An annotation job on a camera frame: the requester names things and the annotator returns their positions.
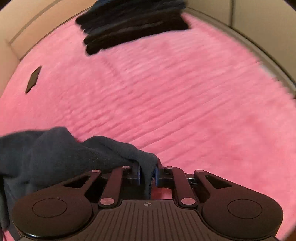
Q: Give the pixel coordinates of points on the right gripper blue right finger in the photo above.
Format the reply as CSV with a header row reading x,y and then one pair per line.
x,y
163,176

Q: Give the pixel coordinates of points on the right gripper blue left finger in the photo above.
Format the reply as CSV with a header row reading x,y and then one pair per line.
x,y
136,172

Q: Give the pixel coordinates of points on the dark navy fleece pants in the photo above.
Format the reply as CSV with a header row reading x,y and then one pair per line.
x,y
34,160

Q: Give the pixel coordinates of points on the stack of folded dark clothes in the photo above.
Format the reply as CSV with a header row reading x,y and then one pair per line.
x,y
110,23

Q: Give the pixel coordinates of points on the pink plush bed blanket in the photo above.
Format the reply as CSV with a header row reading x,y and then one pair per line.
x,y
197,99

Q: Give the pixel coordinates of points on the black smartphone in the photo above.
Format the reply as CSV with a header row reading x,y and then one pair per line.
x,y
33,79

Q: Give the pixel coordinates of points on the wooden bed headboard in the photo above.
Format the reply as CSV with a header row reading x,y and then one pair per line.
x,y
266,27

